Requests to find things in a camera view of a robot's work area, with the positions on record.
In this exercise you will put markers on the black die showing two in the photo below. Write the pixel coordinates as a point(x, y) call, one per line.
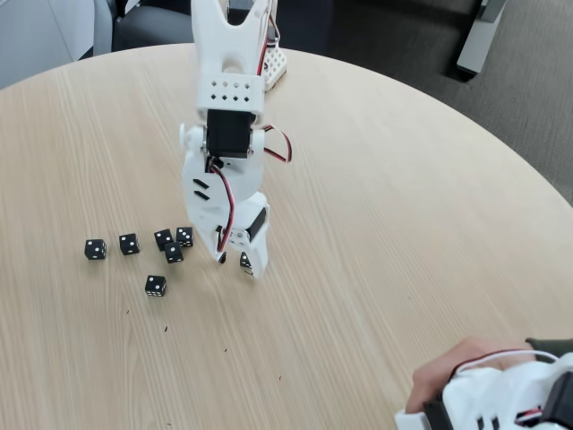
point(155, 286)
point(95, 250)

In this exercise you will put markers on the black die showing six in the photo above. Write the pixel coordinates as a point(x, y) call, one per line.
point(245, 260)

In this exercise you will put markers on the grey desk leg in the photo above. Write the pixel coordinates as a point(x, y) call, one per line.
point(476, 42)

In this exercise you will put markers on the person's hand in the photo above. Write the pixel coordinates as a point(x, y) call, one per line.
point(436, 372)

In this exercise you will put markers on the dark upholstered bench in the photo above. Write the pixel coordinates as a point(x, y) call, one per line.
point(394, 36)

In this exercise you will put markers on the black die showing one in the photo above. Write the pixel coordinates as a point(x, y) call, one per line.
point(173, 252)

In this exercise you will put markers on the dark office chair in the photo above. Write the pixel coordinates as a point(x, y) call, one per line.
point(156, 27)

